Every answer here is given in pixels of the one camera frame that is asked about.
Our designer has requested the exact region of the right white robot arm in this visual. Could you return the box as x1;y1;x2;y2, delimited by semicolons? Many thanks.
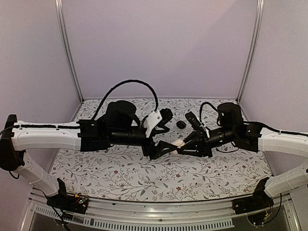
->
173;103;308;210

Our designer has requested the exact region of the black earbud charging case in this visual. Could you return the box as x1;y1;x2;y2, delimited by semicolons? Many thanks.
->
176;120;186;129

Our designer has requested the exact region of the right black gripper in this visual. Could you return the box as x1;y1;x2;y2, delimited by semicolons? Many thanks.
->
177;127;236;159

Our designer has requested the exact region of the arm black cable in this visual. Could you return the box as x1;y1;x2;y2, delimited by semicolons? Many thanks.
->
199;101;221;126
91;79;159;121

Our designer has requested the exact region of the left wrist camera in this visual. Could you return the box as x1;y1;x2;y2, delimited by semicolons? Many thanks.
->
141;108;173;138

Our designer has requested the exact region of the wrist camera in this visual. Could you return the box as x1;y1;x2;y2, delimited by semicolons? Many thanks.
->
141;108;173;138
185;111;208;138

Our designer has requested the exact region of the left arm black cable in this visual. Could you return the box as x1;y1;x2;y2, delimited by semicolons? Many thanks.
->
91;79;159;121

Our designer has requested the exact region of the right aluminium frame post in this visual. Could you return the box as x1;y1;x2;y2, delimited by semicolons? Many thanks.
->
236;0;264;104

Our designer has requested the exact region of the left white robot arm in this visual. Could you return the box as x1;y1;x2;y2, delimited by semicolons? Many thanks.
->
0;100;177;209

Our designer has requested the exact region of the front aluminium rail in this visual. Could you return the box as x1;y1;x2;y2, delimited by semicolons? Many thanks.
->
21;190;303;231

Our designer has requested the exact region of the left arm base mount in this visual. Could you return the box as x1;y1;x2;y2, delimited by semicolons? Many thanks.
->
47;178;89;214

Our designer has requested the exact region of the left aluminium frame post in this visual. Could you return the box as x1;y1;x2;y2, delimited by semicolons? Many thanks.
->
54;0;84;103

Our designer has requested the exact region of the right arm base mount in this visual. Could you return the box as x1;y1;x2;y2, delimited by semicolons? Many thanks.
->
232;177;274;215

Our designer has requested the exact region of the aluminium frame post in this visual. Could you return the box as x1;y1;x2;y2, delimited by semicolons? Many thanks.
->
236;0;264;104
54;0;84;103

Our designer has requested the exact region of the floral tablecloth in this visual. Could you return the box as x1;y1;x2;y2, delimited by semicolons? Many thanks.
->
47;97;274;203

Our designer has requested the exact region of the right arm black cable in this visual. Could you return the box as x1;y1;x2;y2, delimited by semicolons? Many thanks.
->
199;101;221;126

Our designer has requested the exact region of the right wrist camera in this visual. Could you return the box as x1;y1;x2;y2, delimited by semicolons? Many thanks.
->
185;111;208;138

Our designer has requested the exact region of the white round earbud case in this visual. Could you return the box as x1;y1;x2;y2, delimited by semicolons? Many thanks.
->
172;139;185;154

